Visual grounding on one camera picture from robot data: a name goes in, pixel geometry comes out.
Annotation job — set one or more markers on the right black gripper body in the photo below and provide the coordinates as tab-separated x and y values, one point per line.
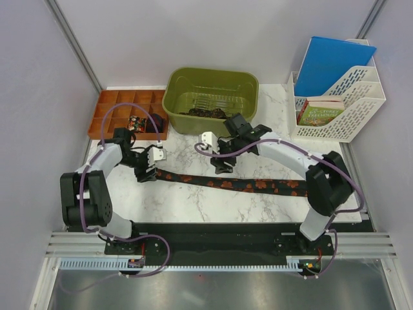
227	147

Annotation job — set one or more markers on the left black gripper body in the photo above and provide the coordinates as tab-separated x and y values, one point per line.
136	159

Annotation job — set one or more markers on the black orange floral tie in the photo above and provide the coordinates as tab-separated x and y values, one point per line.
297	188

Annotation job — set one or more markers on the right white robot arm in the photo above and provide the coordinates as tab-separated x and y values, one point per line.
329	184

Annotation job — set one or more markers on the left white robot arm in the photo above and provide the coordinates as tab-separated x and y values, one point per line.
85	199

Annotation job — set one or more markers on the dark tie in basin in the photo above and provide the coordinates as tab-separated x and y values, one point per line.
216	113

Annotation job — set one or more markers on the rolled colourful floral tie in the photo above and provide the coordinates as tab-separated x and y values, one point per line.
136	124

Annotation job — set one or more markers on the rolled dark navy tie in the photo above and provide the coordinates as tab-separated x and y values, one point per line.
155	123

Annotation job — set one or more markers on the orange compartment tray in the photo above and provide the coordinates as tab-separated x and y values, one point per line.
114	107

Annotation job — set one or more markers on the olive green plastic basin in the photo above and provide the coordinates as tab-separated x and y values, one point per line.
188	87

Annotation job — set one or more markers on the green treehouse book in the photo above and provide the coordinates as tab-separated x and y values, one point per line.
318	111

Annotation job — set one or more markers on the blue folder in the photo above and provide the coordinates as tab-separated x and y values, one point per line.
326	60

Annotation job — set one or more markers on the white file organizer rack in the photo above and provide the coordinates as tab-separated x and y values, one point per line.
362	93

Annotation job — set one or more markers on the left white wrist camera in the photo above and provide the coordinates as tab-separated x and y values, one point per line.
156	154

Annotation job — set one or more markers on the grey slotted cable duct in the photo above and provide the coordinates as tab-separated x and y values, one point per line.
131	265

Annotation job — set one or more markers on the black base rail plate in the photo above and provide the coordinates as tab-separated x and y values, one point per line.
229	243

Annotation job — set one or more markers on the aluminium frame rail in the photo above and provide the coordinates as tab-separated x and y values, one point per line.
351	245

